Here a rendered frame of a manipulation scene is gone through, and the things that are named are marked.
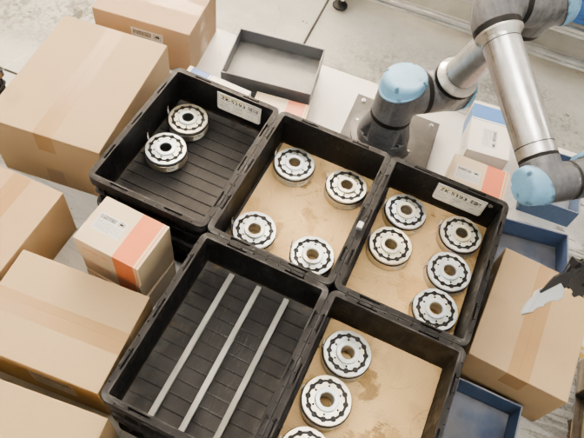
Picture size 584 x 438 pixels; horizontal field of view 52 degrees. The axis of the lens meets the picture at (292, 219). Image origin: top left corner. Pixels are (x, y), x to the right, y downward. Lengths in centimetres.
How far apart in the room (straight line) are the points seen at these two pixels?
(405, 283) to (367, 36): 202
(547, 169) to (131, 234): 83
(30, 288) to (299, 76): 98
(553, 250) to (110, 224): 116
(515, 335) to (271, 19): 226
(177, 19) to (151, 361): 101
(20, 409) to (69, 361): 13
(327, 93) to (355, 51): 125
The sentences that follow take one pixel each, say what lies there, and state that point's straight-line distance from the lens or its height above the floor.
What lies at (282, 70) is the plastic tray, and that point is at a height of 75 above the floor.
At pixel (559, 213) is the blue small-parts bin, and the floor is 75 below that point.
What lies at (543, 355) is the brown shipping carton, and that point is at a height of 86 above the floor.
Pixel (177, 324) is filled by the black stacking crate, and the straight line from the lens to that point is 131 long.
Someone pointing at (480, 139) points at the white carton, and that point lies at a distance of 180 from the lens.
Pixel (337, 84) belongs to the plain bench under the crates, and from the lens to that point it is 193.
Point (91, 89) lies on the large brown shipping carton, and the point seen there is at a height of 90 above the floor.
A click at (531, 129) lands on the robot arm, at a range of 119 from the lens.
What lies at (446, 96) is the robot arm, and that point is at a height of 95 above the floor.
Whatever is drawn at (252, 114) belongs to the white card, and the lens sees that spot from 156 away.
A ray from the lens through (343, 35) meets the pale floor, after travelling 322.
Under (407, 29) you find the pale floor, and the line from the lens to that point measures 335.
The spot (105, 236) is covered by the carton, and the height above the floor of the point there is 93.
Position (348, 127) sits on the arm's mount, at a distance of 175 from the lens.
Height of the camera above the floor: 204
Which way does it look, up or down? 57 degrees down
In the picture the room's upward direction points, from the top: 11 degrees clockwise
